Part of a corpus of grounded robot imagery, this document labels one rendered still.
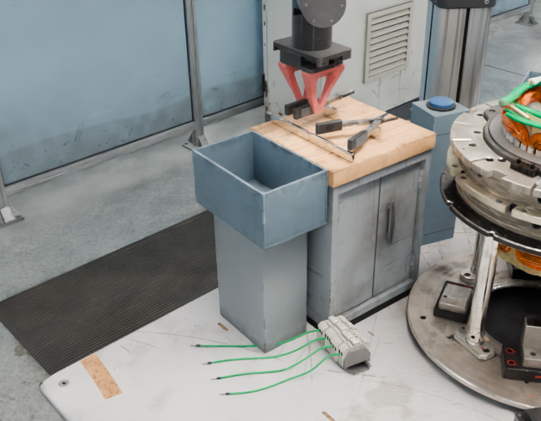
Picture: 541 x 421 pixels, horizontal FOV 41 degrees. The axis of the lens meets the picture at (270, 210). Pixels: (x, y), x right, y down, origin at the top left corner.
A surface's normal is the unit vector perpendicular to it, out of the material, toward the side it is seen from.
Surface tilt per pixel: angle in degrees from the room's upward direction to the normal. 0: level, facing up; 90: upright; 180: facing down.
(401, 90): 90
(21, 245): 0
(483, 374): 0
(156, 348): 0
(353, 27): 90
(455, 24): 90
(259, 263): 90
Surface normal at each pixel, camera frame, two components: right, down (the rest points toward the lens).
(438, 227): 0.38, 0.46
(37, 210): -0.02, -0.86
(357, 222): 0.61, 0.39
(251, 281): -0.80, 0.32
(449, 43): 0.09, 0.50
